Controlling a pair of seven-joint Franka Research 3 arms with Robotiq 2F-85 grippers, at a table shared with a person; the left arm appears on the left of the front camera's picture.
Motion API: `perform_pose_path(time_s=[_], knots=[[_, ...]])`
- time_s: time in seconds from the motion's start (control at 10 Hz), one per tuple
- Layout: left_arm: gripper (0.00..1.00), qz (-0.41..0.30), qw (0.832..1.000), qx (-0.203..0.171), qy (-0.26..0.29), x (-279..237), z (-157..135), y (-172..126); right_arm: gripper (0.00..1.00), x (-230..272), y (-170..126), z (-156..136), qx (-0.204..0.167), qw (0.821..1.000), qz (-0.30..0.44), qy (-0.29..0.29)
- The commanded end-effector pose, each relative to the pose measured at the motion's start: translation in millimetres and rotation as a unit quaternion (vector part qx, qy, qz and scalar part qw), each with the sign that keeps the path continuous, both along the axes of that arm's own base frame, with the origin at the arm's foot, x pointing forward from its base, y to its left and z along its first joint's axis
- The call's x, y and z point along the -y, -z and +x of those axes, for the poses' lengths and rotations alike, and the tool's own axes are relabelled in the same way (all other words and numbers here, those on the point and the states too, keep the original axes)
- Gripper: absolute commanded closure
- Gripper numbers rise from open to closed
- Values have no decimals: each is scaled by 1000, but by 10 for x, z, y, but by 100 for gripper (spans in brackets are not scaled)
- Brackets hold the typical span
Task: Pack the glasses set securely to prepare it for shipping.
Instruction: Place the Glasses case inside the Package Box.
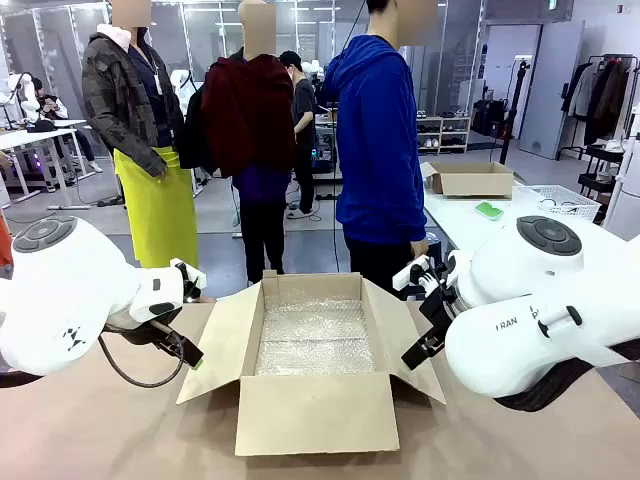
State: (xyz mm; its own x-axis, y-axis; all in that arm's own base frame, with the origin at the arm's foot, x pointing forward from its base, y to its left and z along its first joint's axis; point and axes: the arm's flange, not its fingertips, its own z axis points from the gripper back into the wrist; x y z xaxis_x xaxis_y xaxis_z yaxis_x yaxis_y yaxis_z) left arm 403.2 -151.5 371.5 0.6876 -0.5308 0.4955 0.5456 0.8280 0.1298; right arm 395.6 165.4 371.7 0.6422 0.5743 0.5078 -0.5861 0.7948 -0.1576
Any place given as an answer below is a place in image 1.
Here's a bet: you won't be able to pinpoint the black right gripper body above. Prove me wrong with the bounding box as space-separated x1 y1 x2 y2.
419 282 459 335

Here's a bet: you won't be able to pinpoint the black bag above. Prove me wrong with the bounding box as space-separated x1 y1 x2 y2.
178 84 219 176

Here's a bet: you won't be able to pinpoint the bubble wrap sheet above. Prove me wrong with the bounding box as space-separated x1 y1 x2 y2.
254 294 377 377

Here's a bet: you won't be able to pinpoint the grey open door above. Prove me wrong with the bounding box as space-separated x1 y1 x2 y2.
517 19 586 160

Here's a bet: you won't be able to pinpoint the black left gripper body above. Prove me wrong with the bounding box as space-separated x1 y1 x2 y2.
144 322 190 357

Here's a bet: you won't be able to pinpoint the person in black with cap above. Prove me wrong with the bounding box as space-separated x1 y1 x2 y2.
278 49 321 221

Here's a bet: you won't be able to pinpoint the wooden shoe rack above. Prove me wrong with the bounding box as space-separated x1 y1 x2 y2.
416 115 472 155

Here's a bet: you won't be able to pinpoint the black equipment cases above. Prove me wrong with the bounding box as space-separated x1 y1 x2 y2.
472 98 506 139

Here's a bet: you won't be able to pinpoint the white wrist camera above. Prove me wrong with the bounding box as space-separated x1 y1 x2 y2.
392 254 449 292
168 258 208 304

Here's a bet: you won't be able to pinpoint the black utility cart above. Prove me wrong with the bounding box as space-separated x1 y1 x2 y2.
577 142 626 211

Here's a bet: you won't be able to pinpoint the white desk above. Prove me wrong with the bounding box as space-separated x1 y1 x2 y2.
0 118 96 211

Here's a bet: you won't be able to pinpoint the person's right forearm blue sleeve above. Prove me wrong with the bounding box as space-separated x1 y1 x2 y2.
394 184 429 246

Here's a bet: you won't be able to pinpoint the cardboard box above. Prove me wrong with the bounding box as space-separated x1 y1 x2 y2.
419 160 516 200
175 269 448 457

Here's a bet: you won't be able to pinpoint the mint green glasses case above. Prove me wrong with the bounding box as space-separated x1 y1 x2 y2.
473 199 505 220

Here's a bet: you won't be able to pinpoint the black right arm cable sleeve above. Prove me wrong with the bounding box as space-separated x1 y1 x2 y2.
494 357 596 412

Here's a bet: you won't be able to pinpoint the white perforated plastic basket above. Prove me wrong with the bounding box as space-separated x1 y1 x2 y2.
514 184 601 224

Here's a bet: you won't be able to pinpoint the person in blue hoodie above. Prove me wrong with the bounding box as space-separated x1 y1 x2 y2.
322 0 430 301

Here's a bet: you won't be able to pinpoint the clothes rack with coats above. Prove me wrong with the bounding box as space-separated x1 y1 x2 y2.
557 53 640 161

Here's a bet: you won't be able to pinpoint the mannequin with maroon garment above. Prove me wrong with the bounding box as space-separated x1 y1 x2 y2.
178 0 297 290

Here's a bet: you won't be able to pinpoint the white cabinet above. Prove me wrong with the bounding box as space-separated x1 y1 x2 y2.
602 124 640 241

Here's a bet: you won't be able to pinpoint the black tripod stand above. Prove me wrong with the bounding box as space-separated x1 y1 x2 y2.
492 57 531 166

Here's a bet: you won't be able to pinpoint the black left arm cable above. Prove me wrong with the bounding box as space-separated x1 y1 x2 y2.
98 332 186 389

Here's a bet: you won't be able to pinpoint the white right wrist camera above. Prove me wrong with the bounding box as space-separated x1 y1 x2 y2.
392 254 449 292

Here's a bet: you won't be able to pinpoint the orange garment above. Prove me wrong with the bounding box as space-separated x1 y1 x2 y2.
0 209 14 279

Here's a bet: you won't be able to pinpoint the seated person with dark hair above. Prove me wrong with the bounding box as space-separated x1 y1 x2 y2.
30 77 104 194

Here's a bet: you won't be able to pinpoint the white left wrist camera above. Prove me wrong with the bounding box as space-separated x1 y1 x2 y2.
168 258 208 304

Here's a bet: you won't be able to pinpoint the mannequin camouflage jacket yellow skirt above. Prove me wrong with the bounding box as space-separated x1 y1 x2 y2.
81 0 217 304

